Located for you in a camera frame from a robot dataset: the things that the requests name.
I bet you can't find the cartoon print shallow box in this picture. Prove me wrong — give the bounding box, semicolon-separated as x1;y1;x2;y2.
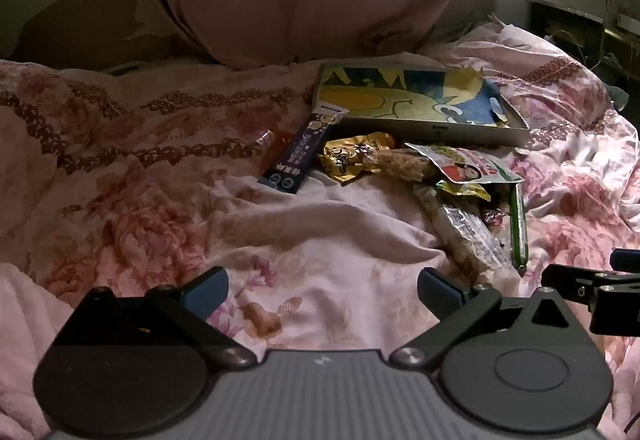
312;62;531;148

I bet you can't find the orange snack packet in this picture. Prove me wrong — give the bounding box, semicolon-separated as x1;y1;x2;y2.
256;130;293;158

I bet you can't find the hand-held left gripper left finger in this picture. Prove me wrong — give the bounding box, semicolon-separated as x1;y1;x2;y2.
60;266;258;368

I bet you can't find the green sausage stick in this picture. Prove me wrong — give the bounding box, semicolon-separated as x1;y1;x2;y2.
509;182;529;277

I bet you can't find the pink floral bedsheet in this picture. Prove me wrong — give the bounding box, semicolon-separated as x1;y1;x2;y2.
0;17;640;440

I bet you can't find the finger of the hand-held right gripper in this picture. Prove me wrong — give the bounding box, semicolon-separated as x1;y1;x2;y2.
541;262;640;336
610;248;640;272

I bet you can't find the yellow green snack packet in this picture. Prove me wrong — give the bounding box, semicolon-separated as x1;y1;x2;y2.
436;177;493;202

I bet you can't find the dark red candy wrapper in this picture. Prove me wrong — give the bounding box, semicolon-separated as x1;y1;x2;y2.
480;205;507;228

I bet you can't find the dark blue stick packet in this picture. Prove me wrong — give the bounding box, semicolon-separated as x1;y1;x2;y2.
258;102;349;195

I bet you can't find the white green snack pouch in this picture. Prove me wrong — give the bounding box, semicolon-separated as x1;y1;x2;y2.
404;142;525;186

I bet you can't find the dark cabinet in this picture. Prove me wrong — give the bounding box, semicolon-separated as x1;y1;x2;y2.
527;0;640;81

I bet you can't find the clear cereal bar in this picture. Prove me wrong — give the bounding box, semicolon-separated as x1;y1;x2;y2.
415;185;521;291

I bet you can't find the gold snack packet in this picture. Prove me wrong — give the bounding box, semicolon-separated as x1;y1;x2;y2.
320;132;397;186

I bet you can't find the pink fleece blanket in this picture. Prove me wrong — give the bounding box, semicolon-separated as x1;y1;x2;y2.
0;262;68;440

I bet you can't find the clear rice cracker packet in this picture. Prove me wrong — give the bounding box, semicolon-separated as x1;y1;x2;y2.
362;147;441;183

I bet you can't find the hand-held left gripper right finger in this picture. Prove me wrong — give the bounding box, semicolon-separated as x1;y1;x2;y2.
389;267;586;369

